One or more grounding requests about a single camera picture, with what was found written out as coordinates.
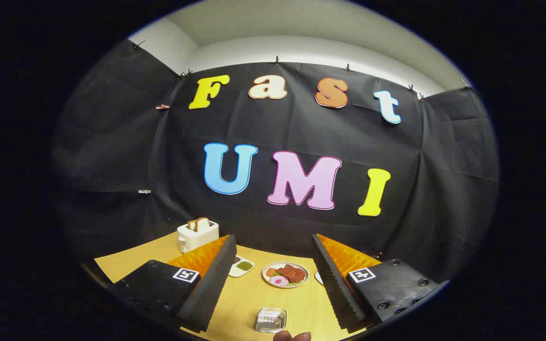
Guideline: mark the white toaster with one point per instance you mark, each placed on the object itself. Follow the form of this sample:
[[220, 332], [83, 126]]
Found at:
[[202, 239]]

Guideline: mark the small toast bread slice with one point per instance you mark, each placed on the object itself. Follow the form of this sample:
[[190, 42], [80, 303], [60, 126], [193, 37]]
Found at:
[[191, 226]]

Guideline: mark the pile of green beans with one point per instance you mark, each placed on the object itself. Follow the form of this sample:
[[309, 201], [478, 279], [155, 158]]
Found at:
[[244, 265]]

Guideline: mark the row of black cloth clips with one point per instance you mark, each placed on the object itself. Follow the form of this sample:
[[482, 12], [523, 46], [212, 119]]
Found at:
[[277, 60]]

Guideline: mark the large toast bread slice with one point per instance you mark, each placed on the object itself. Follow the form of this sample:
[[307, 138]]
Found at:
[[202, 224]]

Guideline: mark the white round food plate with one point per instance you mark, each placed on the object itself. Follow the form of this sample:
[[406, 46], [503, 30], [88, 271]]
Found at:
[[267, 279]]

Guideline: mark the orange round slice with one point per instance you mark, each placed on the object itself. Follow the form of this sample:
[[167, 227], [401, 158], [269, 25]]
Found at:
[[271, 272]]

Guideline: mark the white square coaster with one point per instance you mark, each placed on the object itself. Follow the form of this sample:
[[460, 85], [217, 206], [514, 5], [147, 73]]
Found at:
[[319, 277]]

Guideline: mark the pink round slice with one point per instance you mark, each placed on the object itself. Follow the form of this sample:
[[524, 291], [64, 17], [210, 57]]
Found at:
[[278, 281]]

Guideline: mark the white divided tray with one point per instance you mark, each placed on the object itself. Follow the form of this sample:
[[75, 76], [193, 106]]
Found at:
[[235, 273]]

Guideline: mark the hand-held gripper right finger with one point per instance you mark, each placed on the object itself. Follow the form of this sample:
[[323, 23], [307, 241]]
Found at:
[[334, 289]]

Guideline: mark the clear plastic container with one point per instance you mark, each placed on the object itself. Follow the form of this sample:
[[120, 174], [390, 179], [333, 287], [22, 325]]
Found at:
[[270, 319]]

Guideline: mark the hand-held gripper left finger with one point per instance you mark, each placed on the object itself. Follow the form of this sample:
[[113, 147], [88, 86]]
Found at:
[[216, 284]]

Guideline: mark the red meat pieces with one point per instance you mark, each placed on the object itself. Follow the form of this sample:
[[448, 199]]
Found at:
[[292, 273]]

